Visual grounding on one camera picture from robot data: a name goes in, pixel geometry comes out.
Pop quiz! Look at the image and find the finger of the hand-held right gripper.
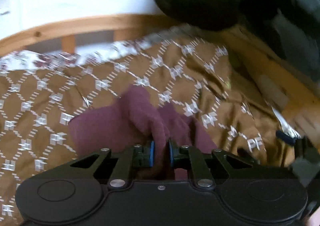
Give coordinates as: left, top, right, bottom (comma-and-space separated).
276, 130, 295, 145

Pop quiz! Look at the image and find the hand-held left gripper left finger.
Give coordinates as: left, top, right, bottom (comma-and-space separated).
70, 140, 155, 189

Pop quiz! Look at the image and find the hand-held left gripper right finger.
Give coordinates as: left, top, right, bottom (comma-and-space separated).
166, 138, 261, 189

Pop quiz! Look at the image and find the maroon sweater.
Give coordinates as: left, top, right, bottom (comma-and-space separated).
67, 85, 219, 181

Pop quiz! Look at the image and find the brown printed blanket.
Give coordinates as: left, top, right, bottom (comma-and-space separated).
0, 24, 300, 226

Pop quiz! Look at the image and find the wooden bed frame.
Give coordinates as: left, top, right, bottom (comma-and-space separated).
0, 14, 320, 141

